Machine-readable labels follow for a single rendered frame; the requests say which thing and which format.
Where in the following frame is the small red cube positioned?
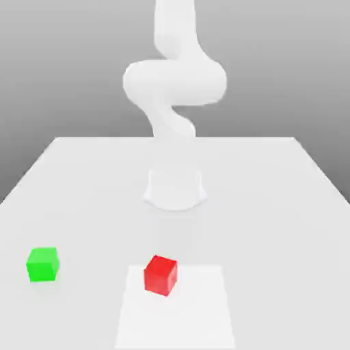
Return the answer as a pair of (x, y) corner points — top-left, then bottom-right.
(143, 254), (178, 297)

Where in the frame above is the small green cube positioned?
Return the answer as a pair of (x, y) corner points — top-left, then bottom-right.
(25, 247), (60, 283)

